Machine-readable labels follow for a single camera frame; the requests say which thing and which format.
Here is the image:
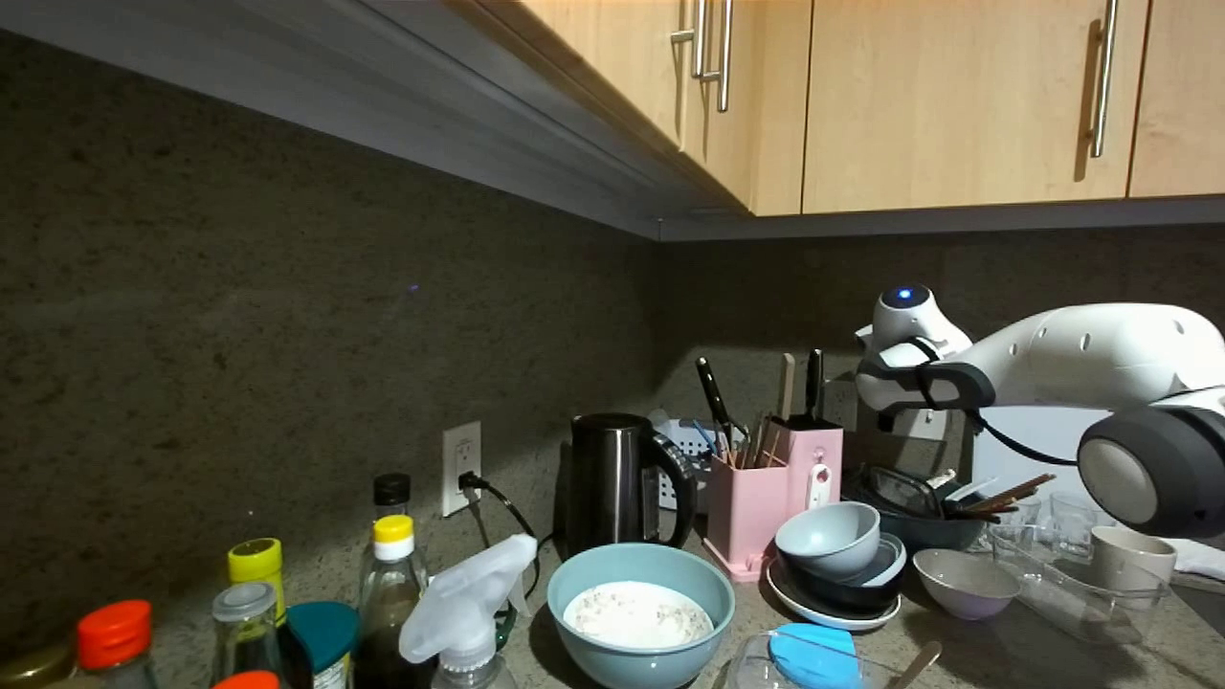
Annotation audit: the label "small white bowl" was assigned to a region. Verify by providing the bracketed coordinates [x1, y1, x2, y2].
[910, 547, 1021, 621]

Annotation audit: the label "teal dish bowl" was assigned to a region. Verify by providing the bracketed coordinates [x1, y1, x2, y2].
[859, 469, 993, 553]

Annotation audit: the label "white wall outlet left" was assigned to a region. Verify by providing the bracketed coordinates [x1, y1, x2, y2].
[439, 423, 482, 517]

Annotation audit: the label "light blue mixing bowl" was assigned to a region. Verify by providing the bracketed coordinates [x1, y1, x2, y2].
[547, 545, 735, 689]

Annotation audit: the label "stacked dark bowls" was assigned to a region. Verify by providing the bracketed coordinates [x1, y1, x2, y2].
[766, 502, 909, 631]

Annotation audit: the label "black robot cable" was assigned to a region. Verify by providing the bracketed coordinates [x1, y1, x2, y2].
[923, 360, 1087, 473]

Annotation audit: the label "white double light switch plate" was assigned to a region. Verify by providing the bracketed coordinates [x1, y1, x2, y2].
[910, 411, 949, 441]

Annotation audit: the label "orange cap bottle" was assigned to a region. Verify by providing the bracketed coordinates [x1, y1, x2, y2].
[71, 598, 158, 689]

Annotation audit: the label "white ceramic mug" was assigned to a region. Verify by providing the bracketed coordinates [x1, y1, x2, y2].
[1092, 525, 1176, 590]

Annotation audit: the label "wooden upper cabinets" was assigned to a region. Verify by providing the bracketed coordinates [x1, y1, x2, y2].
[482, 0, 1225, 215]

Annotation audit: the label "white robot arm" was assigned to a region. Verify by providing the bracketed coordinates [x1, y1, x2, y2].
[859, 282, 1225, 536]

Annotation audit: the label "black electric kettle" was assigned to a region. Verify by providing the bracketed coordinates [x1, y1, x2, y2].
[555, 414, 694, 555]

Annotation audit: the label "blue lid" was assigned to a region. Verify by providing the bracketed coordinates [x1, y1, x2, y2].
[766, 626, 861, 689]

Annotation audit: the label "yellow cap oil bottle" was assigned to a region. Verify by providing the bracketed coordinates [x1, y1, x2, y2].
[226, 536, 314, 689]

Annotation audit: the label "dark soy sauce bottle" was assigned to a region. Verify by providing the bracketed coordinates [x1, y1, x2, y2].
[352, 512, 433, 689]

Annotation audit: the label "pink utensil holder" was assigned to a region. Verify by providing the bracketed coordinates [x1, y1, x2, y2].
[703, 462, 789, 581]

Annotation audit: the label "clear rectangular plastic container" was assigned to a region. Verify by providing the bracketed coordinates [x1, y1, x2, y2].
[986, 527, 1166, 644]

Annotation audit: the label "pink knife block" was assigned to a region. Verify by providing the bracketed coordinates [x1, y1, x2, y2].
[766, 423, 845, 512]

